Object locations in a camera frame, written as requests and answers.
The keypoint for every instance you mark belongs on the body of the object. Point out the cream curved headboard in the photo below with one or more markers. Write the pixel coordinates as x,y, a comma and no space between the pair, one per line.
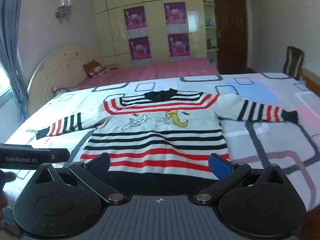
57,67

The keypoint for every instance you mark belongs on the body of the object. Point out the purple wall poster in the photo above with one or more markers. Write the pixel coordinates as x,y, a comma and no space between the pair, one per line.
178,45
140,48
134,17
175,13

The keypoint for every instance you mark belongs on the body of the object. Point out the blue grey curtain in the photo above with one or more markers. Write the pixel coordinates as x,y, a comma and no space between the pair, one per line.
12,42

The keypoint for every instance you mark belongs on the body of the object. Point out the striped knit sweater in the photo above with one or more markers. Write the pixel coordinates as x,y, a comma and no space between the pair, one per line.
155,140

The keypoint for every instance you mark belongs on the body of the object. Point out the orange plaid pillow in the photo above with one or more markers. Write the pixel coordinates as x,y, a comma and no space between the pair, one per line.
94,69

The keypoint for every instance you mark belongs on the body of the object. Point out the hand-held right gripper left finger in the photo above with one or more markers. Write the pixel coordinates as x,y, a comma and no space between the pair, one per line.
98,163

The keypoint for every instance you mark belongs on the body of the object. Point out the pink bed sheet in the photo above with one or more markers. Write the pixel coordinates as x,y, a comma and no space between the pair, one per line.
160,71

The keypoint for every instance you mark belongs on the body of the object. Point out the small plaid pillow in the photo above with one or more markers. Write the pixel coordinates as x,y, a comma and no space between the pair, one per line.
112,68

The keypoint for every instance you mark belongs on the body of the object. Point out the cream open shelf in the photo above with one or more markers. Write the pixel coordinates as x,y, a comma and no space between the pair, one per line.
210,37

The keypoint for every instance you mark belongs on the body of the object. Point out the person's left hand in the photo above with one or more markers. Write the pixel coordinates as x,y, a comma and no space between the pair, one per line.
8,177

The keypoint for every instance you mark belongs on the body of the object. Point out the glass wall lamp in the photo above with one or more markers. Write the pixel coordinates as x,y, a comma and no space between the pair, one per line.
63,7

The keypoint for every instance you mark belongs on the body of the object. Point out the brown wooden door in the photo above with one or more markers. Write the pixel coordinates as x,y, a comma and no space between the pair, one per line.
231,30

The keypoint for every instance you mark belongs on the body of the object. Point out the red patterned white pillow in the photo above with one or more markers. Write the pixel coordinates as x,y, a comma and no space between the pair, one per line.
65,90

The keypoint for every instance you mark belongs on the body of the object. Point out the window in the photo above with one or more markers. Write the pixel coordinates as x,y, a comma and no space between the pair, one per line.
3,81

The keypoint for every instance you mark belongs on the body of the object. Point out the wooden chair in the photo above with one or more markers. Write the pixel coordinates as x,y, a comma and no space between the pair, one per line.
293,61

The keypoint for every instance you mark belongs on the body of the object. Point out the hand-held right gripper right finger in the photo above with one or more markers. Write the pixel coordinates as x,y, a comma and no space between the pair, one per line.
220,166

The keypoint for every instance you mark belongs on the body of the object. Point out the patterned bed sheet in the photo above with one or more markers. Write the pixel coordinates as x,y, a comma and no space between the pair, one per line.
262,140

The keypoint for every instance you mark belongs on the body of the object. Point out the wooden bed frame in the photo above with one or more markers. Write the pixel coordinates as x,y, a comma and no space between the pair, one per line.
311,78

